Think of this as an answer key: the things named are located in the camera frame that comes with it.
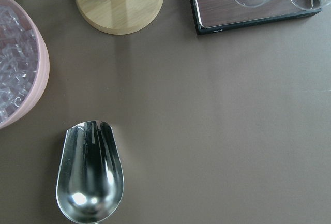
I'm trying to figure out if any black wood-grain tray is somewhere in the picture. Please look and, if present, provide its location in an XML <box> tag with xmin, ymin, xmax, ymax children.
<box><xmin>190</xmin><ymin>0</ymin><xmax>322</xmax><ymax>35</ymax></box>

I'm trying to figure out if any wooden glass drying rack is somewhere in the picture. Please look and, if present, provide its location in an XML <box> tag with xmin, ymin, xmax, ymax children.
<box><xmin>76</xmin><ymin>0</ymin><xmax>163</xmax><ymax>35</ymax></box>

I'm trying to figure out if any metal ice scoop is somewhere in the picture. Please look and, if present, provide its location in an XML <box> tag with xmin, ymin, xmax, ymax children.
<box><xmin>56</xmin><ymin>120</ymin><xmax>124</xmax><ymax>223</ymax></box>

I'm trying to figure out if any pink bowl with ice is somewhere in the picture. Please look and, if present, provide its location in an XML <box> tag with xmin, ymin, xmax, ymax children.
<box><xmin>1</xmin><ymin>0</ymin><xmax>50</xmax><ymax>128</ymax></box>

